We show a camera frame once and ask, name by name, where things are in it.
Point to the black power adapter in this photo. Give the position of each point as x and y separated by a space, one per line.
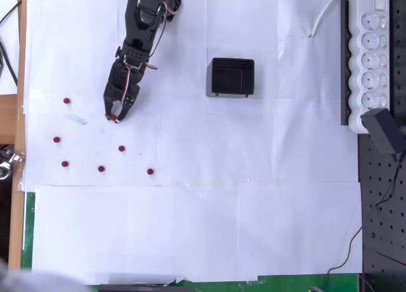
380 130

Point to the black pegboard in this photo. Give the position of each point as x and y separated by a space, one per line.
387 225

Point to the metal clamp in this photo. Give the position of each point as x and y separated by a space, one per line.
14 157

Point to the blurred white object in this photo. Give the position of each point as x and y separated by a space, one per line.
19 282

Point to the black open box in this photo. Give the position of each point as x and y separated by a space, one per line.
228 79

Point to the white taped paper cover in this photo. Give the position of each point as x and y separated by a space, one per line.
190 225

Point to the white power strip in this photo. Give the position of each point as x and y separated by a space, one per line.
369 66

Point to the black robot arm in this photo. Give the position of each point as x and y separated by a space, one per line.
130 6

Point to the green cutting mat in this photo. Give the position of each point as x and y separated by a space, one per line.
28 228

